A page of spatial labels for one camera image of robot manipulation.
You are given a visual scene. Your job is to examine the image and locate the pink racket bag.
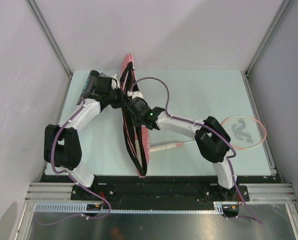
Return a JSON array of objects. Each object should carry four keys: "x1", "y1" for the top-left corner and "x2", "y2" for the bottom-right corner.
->
[{"x1": 120, "y1": 53, "x2": 150, "y2": 178}]

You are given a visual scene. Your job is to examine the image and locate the black shuttlecock tube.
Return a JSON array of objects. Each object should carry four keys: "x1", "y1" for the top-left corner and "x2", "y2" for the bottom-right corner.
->
[{"x1": 77, "y1": 70, "x2": 100, "y2": 105}]

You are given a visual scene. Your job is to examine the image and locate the pink badminton racket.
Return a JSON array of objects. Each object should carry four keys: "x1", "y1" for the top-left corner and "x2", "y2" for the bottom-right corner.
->
[
  {"x1": 135, "y1": 139, "x2": 143, "y2": 167},
  {"x1": 151, "y1": 112, "x2": 267, "y2": 152}
]

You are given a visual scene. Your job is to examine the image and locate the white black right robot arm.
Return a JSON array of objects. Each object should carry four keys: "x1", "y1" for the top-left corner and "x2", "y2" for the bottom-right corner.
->
[{"x1": 126, "y1": 97, "x2": 238, "y2": 201}]

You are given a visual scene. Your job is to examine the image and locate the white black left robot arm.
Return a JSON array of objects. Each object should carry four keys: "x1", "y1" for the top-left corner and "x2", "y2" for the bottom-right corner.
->
[{"x1": 44, "y1": 72, "x2": 123, "y2": 200}]

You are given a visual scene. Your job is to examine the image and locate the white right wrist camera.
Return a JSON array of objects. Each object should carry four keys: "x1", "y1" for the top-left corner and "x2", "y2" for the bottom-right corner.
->
[{"x1": 127, "y1": 91, "x2": 143, "y2": 99}]

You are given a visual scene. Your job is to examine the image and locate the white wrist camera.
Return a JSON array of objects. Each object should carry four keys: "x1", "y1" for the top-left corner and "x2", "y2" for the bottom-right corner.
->
[
  {"x1": 100, "y1": 72, "x2": 121, "y2": 90},
  {"x1": 127, "y1": 91, "x2": 143, "y2": 99}
]

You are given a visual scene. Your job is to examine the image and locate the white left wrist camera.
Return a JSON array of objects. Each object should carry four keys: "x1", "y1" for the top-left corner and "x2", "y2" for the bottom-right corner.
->
[{"x1": 100, "y1": 72, "x2": 121, "y2": 90}]

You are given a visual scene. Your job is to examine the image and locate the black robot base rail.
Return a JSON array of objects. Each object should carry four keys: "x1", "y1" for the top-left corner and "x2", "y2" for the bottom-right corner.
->
[{"x1": 38, "y1": 174, "x2": 249, "y2": 213}]

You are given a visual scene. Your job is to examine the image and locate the left aluminium frame post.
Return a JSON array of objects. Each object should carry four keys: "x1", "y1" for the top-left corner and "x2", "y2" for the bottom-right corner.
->
[{"x1": 25, "y1": 0, "x2": 73, "y2": 77}]

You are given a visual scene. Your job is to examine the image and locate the aluminium frame post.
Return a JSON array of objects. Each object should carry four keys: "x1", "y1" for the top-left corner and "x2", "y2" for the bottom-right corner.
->
[
  {"x1": 244, "y1": 0, "x2": 294, "y2": 76},
  {"x1": 25, "y1": 0, "x2": 73, "y2": 77}
]

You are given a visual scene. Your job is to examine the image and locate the right aluminium frame post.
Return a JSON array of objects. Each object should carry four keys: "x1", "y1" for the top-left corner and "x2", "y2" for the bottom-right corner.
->
[{"x1": 244, "y1": 0, "x2": 294, "y2": 76}]

